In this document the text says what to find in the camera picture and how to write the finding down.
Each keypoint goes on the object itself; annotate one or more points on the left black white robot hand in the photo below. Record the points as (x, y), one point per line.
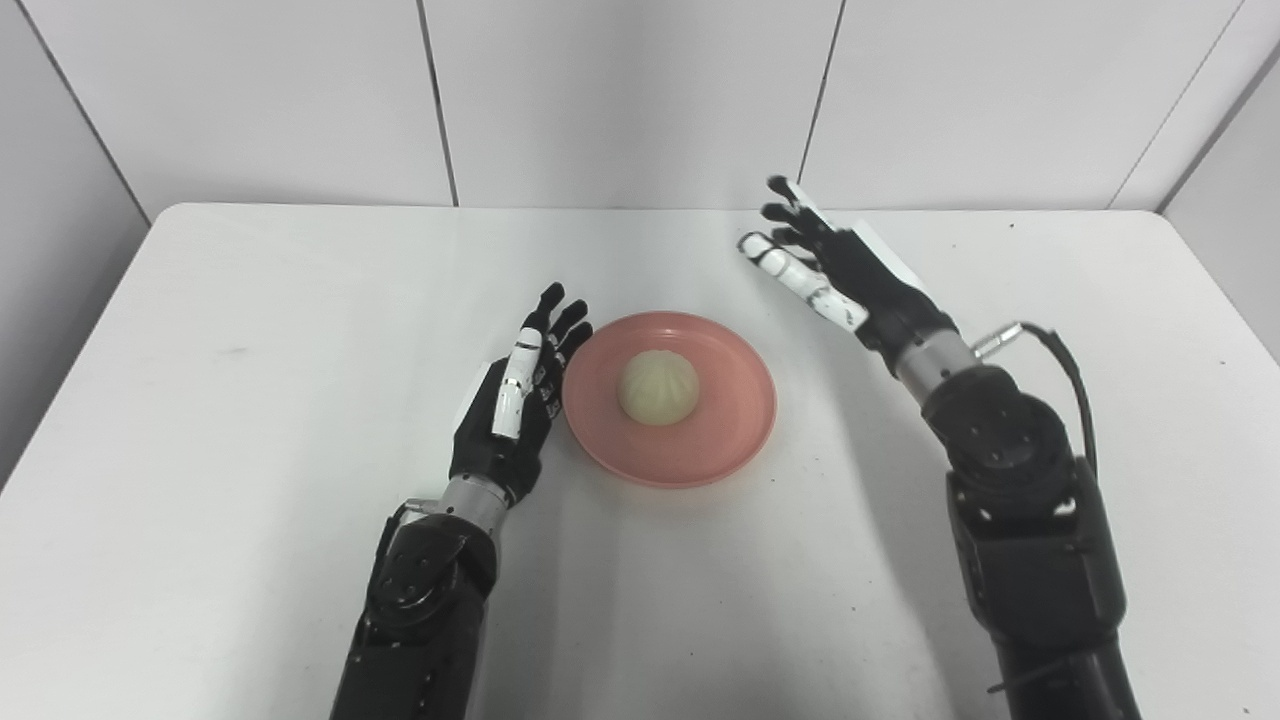
(505, 430)

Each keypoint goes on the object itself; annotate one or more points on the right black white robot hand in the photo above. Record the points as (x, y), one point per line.
(860, 275)

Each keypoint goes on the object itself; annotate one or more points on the white steamed bun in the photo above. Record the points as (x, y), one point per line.
(658, 387)

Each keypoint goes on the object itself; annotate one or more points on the pink round plate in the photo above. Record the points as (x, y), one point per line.
(669, 399)

